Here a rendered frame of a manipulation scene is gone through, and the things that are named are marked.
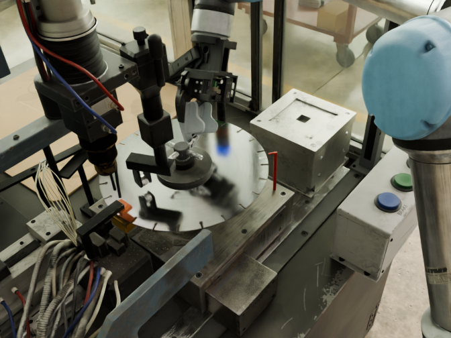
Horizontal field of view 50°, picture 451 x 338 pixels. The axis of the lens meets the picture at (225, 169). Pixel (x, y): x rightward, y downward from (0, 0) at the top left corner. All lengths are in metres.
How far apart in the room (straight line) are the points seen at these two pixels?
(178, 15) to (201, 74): 0.59
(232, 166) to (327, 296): 0.32
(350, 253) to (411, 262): 1.07
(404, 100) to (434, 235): 0.18
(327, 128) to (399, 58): 0.61
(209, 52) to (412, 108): 0.48
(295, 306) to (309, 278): 0.07
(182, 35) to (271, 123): 0.48
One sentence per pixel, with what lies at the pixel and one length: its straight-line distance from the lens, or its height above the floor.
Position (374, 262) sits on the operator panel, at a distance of 1.00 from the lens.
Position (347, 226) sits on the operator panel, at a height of 0.86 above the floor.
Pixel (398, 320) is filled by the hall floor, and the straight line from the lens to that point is 1.91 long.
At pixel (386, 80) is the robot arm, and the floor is 1.30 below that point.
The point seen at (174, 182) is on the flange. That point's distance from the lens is 0.91.
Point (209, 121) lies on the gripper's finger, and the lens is 0.95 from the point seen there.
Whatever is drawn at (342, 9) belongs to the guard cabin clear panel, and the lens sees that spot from 1.15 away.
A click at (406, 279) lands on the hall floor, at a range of 2.02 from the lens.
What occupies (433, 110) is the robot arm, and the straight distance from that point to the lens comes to 0.52.
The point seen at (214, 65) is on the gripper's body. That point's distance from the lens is 0.90.
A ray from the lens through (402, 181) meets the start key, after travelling 1.02.
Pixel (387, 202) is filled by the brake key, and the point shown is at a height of 0.91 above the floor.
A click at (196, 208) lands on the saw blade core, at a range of 0.87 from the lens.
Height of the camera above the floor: 1.58
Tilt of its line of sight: 42 degrees down
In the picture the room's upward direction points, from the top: 3 degrees counter-clockwise
